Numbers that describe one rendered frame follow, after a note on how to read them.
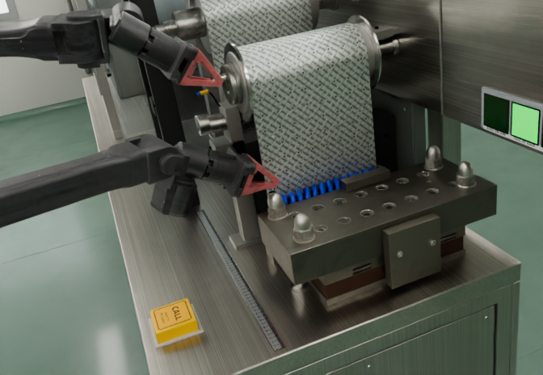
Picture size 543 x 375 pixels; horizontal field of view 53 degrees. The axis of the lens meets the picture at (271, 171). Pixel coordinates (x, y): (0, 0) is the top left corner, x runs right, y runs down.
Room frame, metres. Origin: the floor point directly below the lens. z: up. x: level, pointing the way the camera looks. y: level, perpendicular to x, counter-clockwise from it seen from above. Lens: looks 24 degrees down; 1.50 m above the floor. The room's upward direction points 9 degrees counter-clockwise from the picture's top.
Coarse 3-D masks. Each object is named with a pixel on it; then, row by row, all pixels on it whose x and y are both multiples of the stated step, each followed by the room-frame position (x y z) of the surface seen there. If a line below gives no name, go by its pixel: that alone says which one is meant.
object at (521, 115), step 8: (512, 112) 0.76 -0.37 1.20; (520, 112) 0.74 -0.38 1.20; (528, 112) 0.73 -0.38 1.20; (536, 112) 0.72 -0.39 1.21; (512, 120) 0.76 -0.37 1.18; (520, 120) 0.74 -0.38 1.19; (528, 120) 0.73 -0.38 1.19; (536, 120) 0.72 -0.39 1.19; (512, 128) 0.76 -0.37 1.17; (520, 128) 0.74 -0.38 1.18; (528, 128) 0.73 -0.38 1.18; (536, 128) 0.72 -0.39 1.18; (520, 136) 0.74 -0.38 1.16; (528, 136) 0.73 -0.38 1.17; (536, 136) 0.71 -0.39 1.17
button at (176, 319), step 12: (180, 300) 0.81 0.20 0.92; (156, 312) 0.78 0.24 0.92; (168, 312) 0.78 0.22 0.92; (180, 312) 0.77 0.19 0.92; (192, 312) 0.77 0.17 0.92; (156, 324) 0.75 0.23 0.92; (168, 324) 0.74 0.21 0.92; (180, 324) 0.74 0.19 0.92; (192, 324) 0.74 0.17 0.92; (168, 336) 0.73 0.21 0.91
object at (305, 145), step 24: (360, 96) 0.99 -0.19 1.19; (264, 120) 0.93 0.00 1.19; (288, 120) 0.95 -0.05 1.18; (312, 120) 0.96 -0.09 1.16; (336, 120) 0.97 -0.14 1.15; (360, 120) 0.99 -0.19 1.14; (264, 144) 0.93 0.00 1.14; (288, 144) 0.94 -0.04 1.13; (312, 144) 0.96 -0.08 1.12; (336, 144) 0.97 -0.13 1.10; (360, 144) 0.99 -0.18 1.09; (288, 168) 0.94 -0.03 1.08; (312, 168) 0.96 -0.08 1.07; (336, 168) 0.97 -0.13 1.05; (360, 168) 0.99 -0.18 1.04
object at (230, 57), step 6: (354, 24) 1.06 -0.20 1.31; (360, 30) 1.03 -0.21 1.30; (366, 36) 1.02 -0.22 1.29; (366, 42) 1.01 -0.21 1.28; (372, 48) 1.01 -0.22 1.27; (228, 54) 1.00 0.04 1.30; (372, 54) 1.01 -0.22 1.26; (228, 60) 1.01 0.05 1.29; (234, 60) 0.97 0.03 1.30; (372, 60) 1.00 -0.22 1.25; (372, 66) 1.01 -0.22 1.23; (240, 72) 0.94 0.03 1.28; (372, 72) 1.01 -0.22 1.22; (240, 78) 0.95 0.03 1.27; (246, 96) 0.93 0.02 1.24; (246, 102) 0.94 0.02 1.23; (240, 108) 0.99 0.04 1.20; (246, 108) 0.95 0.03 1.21
